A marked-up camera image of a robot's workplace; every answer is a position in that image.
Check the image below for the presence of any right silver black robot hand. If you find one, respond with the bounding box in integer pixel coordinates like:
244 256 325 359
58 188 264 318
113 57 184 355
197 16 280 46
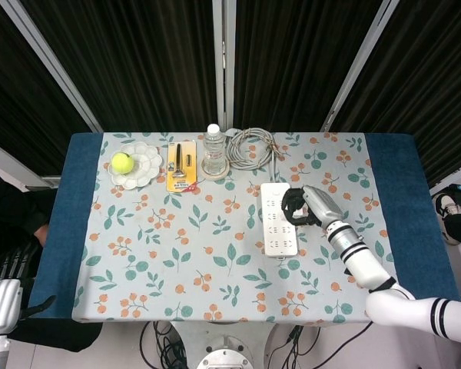
280 184 349 231

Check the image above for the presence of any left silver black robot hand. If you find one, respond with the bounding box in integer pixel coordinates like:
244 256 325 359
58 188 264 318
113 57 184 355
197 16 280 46
0 241 58 335

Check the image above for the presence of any white silver robot base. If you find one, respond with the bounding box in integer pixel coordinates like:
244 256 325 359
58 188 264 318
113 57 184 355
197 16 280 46
171 321 280 369

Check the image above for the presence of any white power strip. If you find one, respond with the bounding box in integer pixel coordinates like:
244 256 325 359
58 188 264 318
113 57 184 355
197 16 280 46
260 182 299 258

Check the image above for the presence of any person in dark clothing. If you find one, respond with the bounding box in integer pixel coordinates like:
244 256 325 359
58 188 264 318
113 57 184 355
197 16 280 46
0 168 104 354

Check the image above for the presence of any blue table cover cloth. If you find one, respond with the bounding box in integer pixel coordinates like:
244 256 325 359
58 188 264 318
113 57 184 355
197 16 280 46
25 131 461 320

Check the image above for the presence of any beige round coaster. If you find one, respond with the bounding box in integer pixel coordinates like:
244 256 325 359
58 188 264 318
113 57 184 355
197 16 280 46
201 157 231 181

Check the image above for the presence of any white black sneaker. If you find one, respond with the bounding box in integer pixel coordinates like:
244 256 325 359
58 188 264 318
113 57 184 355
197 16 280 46
433 193 461 218

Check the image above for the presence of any clear plastic water bottle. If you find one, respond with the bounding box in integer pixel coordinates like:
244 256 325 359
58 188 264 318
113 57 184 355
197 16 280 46
202 123 228 174

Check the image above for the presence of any floral patterned tablecloth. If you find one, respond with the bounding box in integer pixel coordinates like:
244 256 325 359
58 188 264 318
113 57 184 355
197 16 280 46
71 131 408 323

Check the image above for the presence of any razor in yellow package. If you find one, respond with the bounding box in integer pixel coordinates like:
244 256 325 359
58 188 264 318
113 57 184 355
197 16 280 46
166 140 198 193

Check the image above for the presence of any white flower-shaped palette dish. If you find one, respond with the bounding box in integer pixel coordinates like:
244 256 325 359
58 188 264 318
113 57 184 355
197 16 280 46
108 141 164 190

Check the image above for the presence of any yellow tennis ball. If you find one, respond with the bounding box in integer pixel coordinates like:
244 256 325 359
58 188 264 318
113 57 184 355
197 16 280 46
111 151 135 175

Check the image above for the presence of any black pleated curtain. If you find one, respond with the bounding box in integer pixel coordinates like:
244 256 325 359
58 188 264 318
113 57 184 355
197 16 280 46
0 0 461 189

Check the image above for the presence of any grey coiled power cable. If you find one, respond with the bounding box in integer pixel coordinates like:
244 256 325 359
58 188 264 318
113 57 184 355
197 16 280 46
225 127 284 185

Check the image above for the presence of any white metal frame beam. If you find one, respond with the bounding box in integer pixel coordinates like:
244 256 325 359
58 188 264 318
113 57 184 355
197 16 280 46
429 157 461 195
0 136 61 189

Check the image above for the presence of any black cable bundle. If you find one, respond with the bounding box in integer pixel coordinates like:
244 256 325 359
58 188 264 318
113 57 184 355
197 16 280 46
267 325 322 369
139 321 195 369

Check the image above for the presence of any white metal frame post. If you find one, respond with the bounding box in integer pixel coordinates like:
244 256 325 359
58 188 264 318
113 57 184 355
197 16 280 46
320 0 400 134
211 0 236 134
0 0 103 134

